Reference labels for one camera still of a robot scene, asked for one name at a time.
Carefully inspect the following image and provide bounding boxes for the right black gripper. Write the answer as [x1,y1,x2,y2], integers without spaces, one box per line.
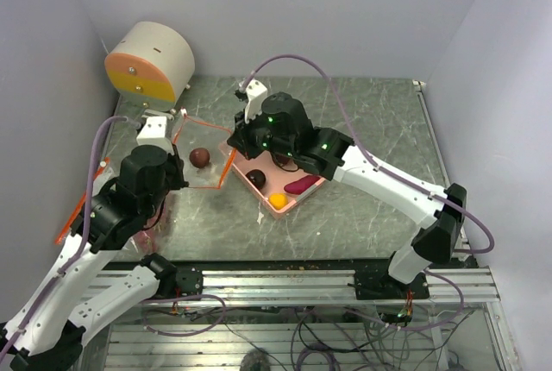
[227,104,297,161]

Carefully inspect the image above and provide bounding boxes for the small dark red plum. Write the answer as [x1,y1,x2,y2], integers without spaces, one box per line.
[189,148,210,169]

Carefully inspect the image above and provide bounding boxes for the pink plastic basket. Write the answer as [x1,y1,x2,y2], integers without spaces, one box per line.
[220,142,326,219]

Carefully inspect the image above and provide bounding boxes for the magenta dragon fruit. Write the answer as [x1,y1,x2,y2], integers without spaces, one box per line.
[284,174,320,195]

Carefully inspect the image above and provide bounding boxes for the clear bag orange zipper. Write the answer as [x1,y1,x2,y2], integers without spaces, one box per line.
[54,157,166,255]

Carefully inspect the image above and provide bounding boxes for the orange fruit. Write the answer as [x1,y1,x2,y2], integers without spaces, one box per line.
[268,193,288,211]

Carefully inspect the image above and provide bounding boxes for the red grape bunch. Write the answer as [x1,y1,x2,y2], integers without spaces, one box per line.
[133,230,159,255]

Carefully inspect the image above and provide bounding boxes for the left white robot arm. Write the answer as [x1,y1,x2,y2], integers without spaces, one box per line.
[1,145,188,370]

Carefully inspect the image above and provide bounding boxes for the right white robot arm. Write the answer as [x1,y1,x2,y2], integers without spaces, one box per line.
[228,91,467,299]

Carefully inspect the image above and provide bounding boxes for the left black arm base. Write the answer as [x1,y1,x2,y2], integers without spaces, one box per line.
[139,253,203,300]

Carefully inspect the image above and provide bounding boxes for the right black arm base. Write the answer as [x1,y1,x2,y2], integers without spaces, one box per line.
[348,267,430,300]

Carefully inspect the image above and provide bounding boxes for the cream cylindrical drawer box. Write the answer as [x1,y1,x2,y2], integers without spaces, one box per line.
[104,21,196,111]

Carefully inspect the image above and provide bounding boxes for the white corner clip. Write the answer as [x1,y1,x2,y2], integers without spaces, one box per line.
[412,79,426,91]

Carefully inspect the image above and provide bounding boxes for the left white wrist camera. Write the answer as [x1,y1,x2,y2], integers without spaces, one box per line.
[136,116,173,154]

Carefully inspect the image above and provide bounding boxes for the small white metal bracket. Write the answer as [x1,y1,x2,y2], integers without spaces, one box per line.
[141,109,174,121]

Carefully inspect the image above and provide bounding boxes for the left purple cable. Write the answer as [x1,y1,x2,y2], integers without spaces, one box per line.
[0,115,143,359]

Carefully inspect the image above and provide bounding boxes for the purple cable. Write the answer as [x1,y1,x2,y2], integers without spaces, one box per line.
[241,53,496,255]
[0,115,143,359]

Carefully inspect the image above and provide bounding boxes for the aluminium mounting rail frame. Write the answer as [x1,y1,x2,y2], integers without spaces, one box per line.
[75,259,521,370]

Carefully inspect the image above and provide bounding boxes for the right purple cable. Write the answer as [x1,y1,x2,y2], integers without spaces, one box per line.
[241,53,496,255]

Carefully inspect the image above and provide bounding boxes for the tangled black floor cables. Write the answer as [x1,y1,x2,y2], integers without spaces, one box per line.
[141,292,475,371]

